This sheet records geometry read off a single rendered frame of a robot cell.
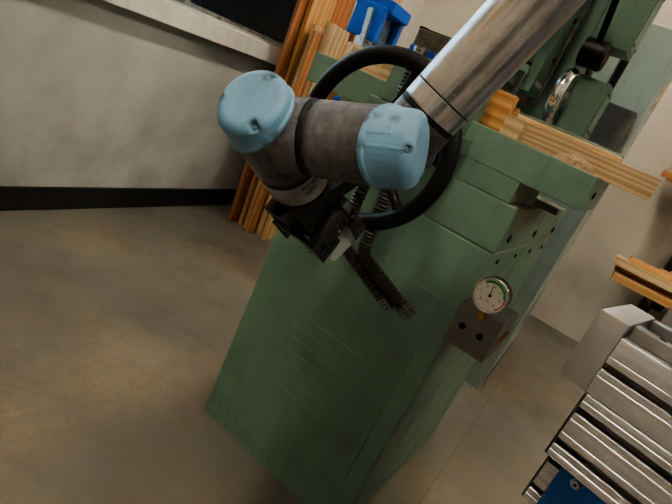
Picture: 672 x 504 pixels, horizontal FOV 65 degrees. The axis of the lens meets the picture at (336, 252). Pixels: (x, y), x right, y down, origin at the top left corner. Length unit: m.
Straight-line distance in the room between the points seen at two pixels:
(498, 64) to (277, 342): 0.82
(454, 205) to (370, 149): 0.53
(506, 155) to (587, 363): 0.43
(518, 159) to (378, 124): 0.51
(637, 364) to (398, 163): 0.34
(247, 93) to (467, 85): 0.23
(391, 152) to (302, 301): 0.73
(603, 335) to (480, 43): 0.34
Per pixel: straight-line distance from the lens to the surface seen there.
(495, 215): 0.96
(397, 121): 0.47
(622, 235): 3.47
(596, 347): 0.65
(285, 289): 1.17
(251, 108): 0.50
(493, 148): 0.96
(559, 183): 0.94
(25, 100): 2.02
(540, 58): 1.24
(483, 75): 0.58
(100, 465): 1.24
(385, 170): 0.47
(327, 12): 2.68
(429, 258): 1.00
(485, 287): 0.91
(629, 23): 1.32
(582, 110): 1.27
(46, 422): 1.31
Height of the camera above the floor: 0.89
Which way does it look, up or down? 18 degrees down
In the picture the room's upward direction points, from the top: 24 degrees clockwise
